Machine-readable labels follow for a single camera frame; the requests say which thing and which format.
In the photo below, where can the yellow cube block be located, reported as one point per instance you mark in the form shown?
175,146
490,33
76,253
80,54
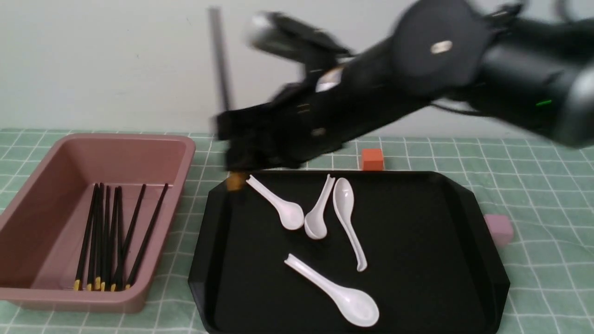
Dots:
236,181

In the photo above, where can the white ceramic spoon left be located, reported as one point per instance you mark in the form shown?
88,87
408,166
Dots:
290,213

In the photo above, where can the white ceramic spoon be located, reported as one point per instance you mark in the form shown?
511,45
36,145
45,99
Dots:
356,306
314,224
290,213
343,203

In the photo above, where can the white ceramic spoon middle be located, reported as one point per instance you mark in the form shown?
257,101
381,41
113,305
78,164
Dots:
314,224

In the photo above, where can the white ceramic spoon front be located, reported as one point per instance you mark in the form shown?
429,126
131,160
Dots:
356,306

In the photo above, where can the orange cube block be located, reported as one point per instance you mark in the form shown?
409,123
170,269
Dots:
372,160

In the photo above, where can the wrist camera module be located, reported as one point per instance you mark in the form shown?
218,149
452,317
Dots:
282,35

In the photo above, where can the black chopstick in bin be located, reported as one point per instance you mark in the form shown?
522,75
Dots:
116,240
94,274
146,239
85,243
105,275
124,243

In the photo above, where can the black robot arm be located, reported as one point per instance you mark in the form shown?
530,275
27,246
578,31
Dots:
534,75

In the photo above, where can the black chopstick gold band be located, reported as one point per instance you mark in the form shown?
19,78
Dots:
214,13

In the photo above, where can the black plastic tray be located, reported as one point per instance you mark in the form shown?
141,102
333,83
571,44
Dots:
432,268

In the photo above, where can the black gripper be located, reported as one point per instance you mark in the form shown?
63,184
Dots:
300,123

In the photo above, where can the pink plastic bin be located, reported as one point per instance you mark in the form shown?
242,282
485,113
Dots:
42,228

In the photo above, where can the pink cube block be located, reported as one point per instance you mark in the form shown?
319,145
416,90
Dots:
500,228

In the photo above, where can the green checkered tablecloth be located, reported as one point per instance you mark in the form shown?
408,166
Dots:
545,190

